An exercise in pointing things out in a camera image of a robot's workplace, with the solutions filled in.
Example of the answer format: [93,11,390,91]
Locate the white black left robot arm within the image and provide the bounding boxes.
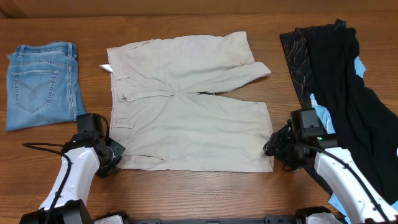
[20,113,125,224]

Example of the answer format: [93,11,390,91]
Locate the beige khaki shorts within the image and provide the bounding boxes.
[107,31,274,173]

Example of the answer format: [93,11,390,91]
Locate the brown cardboard backdrop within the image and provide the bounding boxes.
[1,0,397,18]

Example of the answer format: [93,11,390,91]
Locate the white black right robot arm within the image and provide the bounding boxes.
[263,108,397,223]

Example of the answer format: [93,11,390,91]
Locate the black patterned garment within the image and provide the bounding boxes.
[279,19,346,109]

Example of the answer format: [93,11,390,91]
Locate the black and blue garment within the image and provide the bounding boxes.
[306,28,397,204]

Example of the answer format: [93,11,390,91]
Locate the folded blue denim jeans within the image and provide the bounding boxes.
[5,42,86,132]

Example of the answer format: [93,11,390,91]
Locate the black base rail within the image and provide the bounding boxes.
[126,215,296,224]

